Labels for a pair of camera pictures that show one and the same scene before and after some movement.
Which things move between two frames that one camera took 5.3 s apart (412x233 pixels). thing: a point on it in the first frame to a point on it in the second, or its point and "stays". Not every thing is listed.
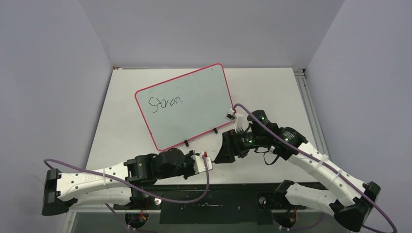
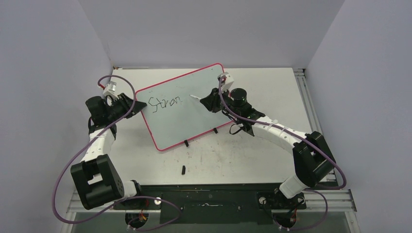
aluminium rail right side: [300, 75] stays
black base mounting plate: [211, 204] stays
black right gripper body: [243, 141] to [216, 104]
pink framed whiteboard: [186, 107] stays
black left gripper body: [186, 169] to [120, 107]
